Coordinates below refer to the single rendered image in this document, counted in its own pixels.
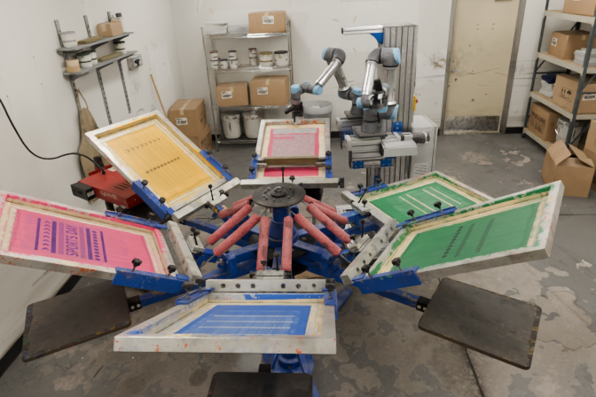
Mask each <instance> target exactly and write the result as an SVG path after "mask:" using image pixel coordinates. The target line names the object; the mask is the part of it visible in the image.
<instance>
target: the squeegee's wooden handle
mask: <svg viewBox="0 0 596 397"><path fill-rule="evenodd" d="M263 162H264V163H267V167H268V166H277V165H315V166H316V162H318V155H315V156H276V157H263Z"/></svg>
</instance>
